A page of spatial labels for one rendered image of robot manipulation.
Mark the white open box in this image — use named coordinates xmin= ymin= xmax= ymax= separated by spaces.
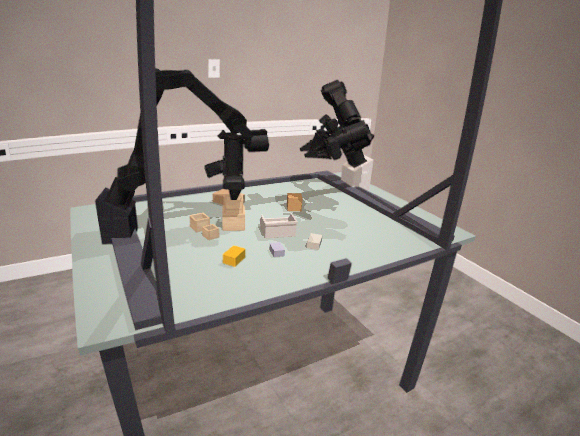
xmin=260 ymin=213 xmax=298 ymax=238

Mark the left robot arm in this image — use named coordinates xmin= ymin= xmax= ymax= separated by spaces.
xmin=105 ymin=68 xmax=269 ymax=209

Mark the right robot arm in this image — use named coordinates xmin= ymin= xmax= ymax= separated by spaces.
xmin=318 ymin=79 xmax=374 ymax=168

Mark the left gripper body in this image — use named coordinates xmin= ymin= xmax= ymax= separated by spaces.
xmin=223 ymin=153 xmax=245 ymax=190

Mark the yellow block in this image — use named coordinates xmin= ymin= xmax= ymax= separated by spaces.
xmin=223 ymin=245 xmax=245 ymax=267

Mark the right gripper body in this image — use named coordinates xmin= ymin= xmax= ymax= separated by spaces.
xmin=316 ymin=127 xmax=353 ymax=160

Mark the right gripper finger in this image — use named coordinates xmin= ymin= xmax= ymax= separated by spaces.
xmin=300 ymin=132 xmax=321 ymax=151
xmin=304 ymin=139 xmax=332 ymax=160

